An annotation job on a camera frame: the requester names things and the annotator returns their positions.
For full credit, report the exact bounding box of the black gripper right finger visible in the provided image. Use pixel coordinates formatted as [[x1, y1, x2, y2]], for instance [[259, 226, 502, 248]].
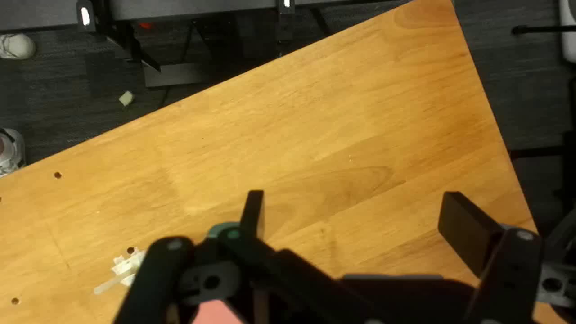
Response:
[[437, 190, 545, 324]]

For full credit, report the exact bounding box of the white ABB robot base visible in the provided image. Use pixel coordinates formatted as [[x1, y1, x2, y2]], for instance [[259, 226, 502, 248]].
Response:
[[558, 0, 576, 62]]

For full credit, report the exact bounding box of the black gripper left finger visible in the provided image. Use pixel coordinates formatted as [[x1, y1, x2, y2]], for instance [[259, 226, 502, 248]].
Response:
[[113, 188, 344, 324]]

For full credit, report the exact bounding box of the white tape cross marker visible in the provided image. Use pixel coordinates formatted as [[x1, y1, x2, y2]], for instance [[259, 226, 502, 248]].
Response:
[[92, 246, 149, 296]]

